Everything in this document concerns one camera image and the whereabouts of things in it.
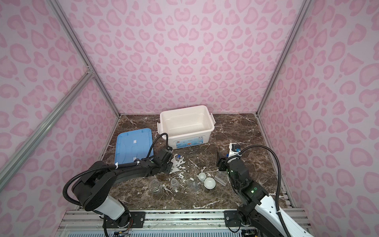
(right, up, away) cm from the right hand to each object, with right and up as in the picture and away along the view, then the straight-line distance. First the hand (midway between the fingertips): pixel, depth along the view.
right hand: (222, 152), depth 75 cm
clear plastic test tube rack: (+1, -18, +9) cm, 20 cm away
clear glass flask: (-35, -19, +4) cm, 40 cm away
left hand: (-30, -9, +17) cm, 36 cm away
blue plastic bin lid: (-57, 0, +28) cm, 63 cm away
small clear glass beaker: (-24, -18, +3) cm, 30 cm away
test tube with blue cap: (-24, -7, +20) cm, 32 cm away
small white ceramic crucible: (-10, -16, +11) cm, 22 cm away
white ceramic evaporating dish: (-5, -19, +9) cm, 22 cm away
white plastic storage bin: (-20, +13, +35) cm, 42 cm away
